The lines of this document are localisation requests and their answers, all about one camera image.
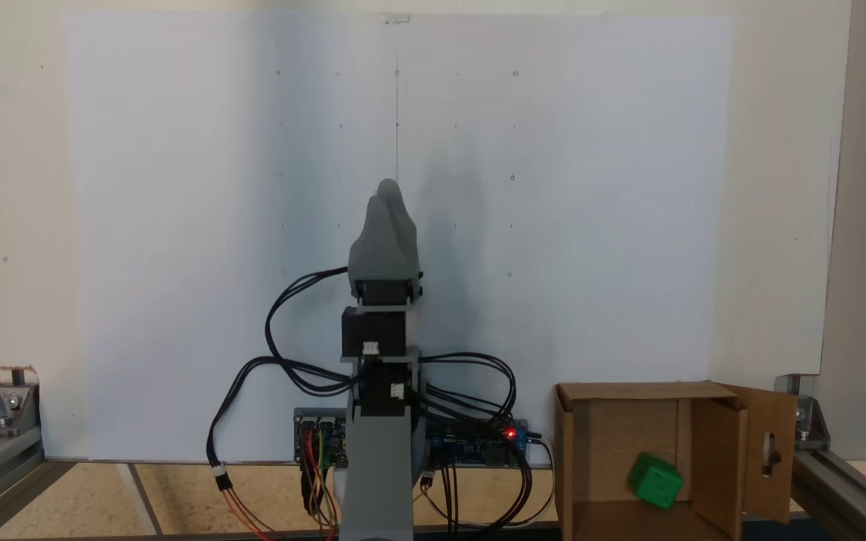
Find black gripper motor cable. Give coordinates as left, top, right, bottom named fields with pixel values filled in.
left=265, top=265, right=353, bottom=397

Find coloured jumper wires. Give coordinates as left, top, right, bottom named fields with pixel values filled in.
left=299, top=428, right=344, bottom=541

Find white paper sheet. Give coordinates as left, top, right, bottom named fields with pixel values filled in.
left=65, top=11, right=734, bottom=461

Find brown cardboard box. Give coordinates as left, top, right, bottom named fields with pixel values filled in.
left=553, top=381, right=800, bottom=541

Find grey metal corner bracket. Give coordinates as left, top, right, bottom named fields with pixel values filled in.
left=0, top=367, right=44, bottom=438
left=775, top=374, right=832, bottom=452

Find green dice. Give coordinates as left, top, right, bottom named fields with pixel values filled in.
left=627, top=451, right=685, bottom=512

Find red orange wire pair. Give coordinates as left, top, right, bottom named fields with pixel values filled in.
left=223, top=485, right=276, bottom=541

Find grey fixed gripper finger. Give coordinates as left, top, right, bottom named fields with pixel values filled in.
left=348, top=179, right=421, bottom=280

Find blue circuit board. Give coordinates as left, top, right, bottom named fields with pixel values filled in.
left=424, top=419, right=533, bottom=468

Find small board with jumper wires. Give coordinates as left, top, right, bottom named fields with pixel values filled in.
left=294, top=408, right=350, bottom=464

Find black cable with white connector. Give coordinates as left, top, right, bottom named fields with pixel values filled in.
left=206, top=355, right=362, bottom=493

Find black arm motor cable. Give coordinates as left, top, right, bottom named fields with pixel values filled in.
left=405, top=351, right=518, bottom=444

